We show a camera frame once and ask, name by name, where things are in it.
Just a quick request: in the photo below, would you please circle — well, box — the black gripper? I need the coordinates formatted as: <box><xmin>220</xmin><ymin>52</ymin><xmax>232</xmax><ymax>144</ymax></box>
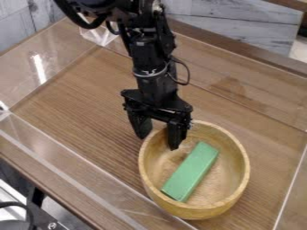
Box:
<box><xmin>121</xmin><ymin>66</ymin><xmax>194</xmax><ymax>150</ymax></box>

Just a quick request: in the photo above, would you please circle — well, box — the green rectangular block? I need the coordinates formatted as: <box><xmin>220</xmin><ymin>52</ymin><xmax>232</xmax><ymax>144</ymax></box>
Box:
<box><xmin>160</xmin><ymin>142</ymin><xmax>219</xmax><ymax>202</ymax></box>

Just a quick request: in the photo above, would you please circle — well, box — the brown wooden bowl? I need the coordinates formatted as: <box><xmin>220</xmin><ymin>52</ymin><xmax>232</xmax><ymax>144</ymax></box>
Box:
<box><xmin>137</xmin><ymin>120</ymin><xmax>251</xmax><ymax>220</ymax></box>

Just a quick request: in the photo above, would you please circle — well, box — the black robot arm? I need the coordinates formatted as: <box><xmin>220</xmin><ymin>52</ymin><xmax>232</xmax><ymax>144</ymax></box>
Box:
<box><xmin>53</xmin><ymin>0</ymin><xmax>194</xmax><ymax>150</ymax></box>

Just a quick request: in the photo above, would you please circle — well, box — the clear acrylic tray wall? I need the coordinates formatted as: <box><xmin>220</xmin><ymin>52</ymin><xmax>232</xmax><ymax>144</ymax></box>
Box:
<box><xmin>0</xmin><ymin>111</ymin><xmax>196</xmax><ymax>230</ymax></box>

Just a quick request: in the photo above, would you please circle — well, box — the clear acrylic corner bracket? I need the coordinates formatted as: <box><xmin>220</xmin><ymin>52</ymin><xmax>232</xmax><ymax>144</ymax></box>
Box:
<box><xmin>76</xmin><ymin>10</ymin><xmax>120</xmax><ymax>47</ymax></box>

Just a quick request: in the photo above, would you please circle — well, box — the black metal table bracket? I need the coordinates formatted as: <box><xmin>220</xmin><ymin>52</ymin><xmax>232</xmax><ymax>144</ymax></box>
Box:
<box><xmin>27</xmin><ymin>188</ymin><xmax>69</xmax><ymax>230</ymax></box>

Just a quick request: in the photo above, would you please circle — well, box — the black cable bottom left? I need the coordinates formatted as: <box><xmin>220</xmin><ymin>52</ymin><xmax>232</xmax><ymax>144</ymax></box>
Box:
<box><xmin>0</xmin><ymin>200</ymin><xmax>35</xmax><ymax>230</ymax></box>

